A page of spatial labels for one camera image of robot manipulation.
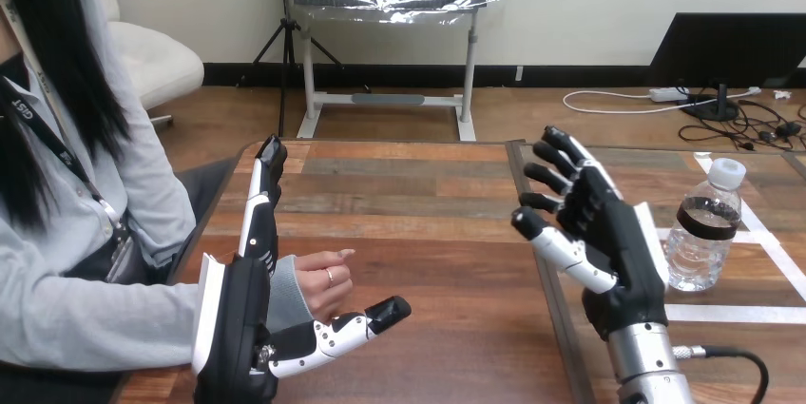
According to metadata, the person's hand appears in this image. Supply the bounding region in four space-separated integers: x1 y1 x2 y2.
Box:
294 248 357 326

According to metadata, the dark screen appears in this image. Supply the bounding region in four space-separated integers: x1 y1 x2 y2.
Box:
647 12 806 123

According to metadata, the white cushioned chair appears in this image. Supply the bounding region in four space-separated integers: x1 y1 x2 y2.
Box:
78 0 206 129

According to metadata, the black cable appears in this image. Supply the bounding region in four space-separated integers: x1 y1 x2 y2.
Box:
671 344 770 404

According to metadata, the black tripod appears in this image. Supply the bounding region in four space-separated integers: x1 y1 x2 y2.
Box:
237 0 374 139

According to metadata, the white power strip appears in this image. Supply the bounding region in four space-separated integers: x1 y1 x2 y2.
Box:
647 87 689 104

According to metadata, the clear water bottle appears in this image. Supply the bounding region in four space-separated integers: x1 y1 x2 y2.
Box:
664 158 748 294

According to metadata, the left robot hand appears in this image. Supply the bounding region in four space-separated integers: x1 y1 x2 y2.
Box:
191 134 413 404

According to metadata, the person's body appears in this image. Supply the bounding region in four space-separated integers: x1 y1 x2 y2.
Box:
0 0 238 404

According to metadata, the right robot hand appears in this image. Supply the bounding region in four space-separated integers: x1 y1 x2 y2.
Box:
510 125 671 343

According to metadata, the tangle of cables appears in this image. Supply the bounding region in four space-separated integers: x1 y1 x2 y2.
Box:
561 82 806 154

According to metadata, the person's forearm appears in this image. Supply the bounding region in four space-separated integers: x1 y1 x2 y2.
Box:
0 234 315 373

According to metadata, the white desk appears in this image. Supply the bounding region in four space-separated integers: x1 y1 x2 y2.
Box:
261 0 515 143

